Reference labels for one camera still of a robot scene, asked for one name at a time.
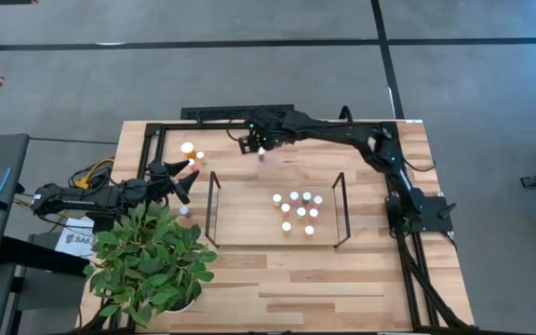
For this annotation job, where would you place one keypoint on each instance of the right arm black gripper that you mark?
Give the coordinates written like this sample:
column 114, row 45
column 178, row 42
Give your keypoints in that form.
column 261, row 135

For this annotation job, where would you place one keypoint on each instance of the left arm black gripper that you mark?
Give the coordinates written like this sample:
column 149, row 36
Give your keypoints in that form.
column 162, row 183

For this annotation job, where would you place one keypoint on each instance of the purple medicine bottle white cap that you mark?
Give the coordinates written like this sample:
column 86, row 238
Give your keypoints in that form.
column 183, row 210
column 306, row 196

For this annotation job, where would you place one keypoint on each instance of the orange medicine bottle white cap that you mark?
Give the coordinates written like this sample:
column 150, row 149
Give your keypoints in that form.
column 313, row 213

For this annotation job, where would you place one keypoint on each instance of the pink liquid bottle white cap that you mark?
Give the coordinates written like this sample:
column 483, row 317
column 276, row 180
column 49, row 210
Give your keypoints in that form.
column 309, row 230

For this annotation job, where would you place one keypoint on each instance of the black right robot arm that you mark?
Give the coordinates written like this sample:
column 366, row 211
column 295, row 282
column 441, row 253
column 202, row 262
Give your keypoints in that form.
column 338, row 131

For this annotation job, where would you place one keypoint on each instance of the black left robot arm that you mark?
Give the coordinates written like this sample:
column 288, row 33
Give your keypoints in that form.
column 77, row 200

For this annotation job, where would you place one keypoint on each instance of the black framed clear shelf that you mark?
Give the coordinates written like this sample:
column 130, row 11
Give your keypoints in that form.
column 245, row 218

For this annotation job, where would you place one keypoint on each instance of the black perforated floor mat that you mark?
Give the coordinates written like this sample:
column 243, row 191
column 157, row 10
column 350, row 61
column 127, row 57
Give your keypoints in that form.
column 212, row 112

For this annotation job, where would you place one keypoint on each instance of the black table clamp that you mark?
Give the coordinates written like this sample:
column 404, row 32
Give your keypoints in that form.
column 345, row 114

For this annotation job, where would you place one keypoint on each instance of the green leafy plant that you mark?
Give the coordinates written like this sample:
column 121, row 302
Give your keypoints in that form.
column 151, row 260

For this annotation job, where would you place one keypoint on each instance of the white printed paper sheet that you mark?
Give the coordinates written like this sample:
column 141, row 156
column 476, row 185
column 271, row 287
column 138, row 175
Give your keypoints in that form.
column 75, row 242

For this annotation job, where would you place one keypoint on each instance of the white plant pot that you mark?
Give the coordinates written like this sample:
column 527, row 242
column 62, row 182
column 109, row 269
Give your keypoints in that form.
column 182, row 308

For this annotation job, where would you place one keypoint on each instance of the black aluminium rig frame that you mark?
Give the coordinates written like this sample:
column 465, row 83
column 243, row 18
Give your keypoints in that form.
column 193, row 125

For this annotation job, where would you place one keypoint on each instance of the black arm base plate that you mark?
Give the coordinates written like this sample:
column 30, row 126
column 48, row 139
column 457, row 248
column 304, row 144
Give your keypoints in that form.
column 438, row 216

